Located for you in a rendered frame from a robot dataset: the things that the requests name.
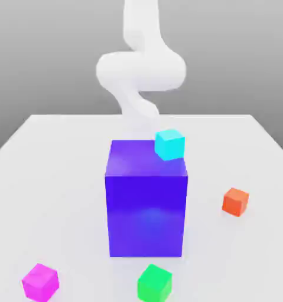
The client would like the small cyan cube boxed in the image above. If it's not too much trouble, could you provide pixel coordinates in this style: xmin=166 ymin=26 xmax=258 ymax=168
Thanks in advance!
xmin=154 ymin=129 xmax=186 ymax=162

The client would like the small orange cube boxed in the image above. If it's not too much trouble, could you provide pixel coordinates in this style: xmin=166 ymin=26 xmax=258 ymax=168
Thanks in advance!
xmin=221 ymin=187 xmax=250 ymax=218

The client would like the small green cube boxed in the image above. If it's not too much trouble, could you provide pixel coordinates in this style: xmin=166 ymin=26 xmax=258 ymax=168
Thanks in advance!
xmin=136 ymin=263 xmax=173 ymax=302

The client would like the small magenta cube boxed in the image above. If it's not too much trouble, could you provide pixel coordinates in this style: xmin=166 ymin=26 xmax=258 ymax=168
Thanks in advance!
xmin=21 ymin=263 xmax=60 ymax=302

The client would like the large purple box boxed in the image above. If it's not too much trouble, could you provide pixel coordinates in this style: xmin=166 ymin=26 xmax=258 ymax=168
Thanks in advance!
xmin=105 ymin=139 xmax=188 ymax=258

